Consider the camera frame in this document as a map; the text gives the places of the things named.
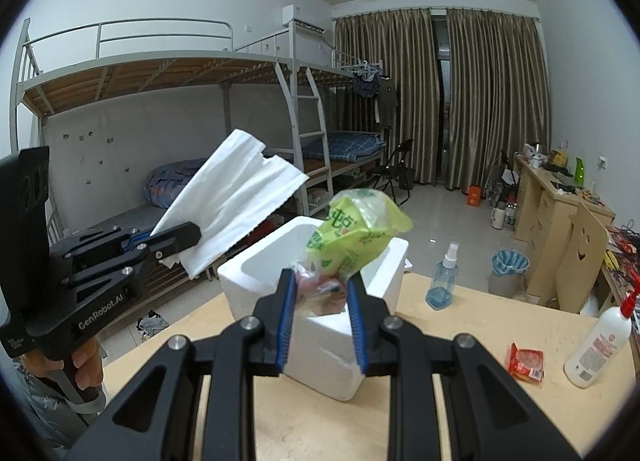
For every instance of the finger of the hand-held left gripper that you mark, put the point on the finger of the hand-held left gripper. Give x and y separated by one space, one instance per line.
175 237
90 243

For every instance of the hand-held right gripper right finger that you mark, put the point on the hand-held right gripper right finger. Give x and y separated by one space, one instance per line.
356 326

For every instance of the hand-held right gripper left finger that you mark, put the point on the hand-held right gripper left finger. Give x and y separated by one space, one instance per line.
285 326

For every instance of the white foam box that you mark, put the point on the white foam box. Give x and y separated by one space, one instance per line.
330 346

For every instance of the white paper tissue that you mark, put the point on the white paper tissue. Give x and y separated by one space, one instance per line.
225 201

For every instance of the yellow-green plastic snack bag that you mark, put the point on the yellow-green plastic snack bag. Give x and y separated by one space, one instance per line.
350 231

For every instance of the person's left forearm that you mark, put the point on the person's left forearm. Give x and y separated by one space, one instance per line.
45 406

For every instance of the person's left hand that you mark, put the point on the person's left hand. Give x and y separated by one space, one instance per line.
87 366

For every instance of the blue orange patterned blanket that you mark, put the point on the blue orange patterned blanket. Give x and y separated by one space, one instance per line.
165 186

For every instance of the grey clothes heap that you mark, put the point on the grey clothes heap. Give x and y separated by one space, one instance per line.
152 325

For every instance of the clear blue spray bottle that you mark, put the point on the clear blue spray bottle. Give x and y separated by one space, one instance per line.
442 291

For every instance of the white metal bunk ladder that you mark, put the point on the white metal bunk ladder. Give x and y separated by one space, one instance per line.
301 191

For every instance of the metal bunk bed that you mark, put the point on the metal bunk bed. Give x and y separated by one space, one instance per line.
150 72
325 75

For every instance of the bin with blue liner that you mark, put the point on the bin with blue liner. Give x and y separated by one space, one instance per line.
510 261

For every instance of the red snack packet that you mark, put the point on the red snack packet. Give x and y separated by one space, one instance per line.
525 363

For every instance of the orange box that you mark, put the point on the orange box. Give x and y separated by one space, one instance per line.
475 196

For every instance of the blue plaid bedding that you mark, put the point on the blue plaid bedding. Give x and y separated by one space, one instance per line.
350 146

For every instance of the black folding chair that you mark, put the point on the black folding chair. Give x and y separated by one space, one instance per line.
400 148

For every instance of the brown curtain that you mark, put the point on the brown curtain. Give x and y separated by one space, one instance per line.
385 101
495 101

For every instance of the dark hanging clothes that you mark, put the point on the dark hanging clothes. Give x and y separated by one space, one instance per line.
387 101

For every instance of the light wooden desk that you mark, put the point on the light wooden desk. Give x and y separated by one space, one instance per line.
550 206

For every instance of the white pump lotion bottle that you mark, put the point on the white pump lotion bottle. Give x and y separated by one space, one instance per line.
595 351

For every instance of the wooden smiley face chair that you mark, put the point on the wooden smiley face chair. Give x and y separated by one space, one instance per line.
585 246

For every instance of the white air conditioner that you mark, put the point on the white air conditioner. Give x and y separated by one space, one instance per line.
300 18

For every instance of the yellow box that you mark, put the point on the yellow box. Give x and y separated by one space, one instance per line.
558 158

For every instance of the green bottle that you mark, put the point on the green bottle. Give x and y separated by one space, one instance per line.
579 171

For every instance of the desk with patterned top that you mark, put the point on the desk with patterned top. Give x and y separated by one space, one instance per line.
625 266

